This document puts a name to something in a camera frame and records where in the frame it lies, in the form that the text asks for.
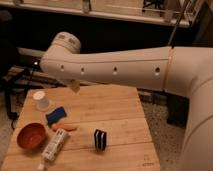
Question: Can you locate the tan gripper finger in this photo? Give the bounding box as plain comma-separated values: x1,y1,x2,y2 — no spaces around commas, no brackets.
70,80,80,93

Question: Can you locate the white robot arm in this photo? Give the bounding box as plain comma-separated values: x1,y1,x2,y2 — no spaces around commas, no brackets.
40,32,213,171

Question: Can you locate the blue sponge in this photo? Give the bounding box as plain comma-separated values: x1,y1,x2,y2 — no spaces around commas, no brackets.
45,107,67,125

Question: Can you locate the orange carrot toy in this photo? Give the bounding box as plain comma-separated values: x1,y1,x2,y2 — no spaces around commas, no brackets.
51,123,78,132

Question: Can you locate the white tube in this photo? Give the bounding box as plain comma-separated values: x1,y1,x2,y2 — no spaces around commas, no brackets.
38,128,68,171

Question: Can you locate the black tripod stand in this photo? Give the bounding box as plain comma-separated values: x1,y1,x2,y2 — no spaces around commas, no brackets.
0,58,44,130

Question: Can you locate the orange bowl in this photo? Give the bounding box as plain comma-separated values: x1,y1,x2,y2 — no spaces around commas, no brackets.
17,123,47,150

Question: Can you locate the white shelf ledge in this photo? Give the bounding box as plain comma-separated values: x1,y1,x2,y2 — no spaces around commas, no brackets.
0,0,191,28

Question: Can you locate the metal pole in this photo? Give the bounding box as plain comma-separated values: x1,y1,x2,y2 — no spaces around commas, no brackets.
167,0,190,46

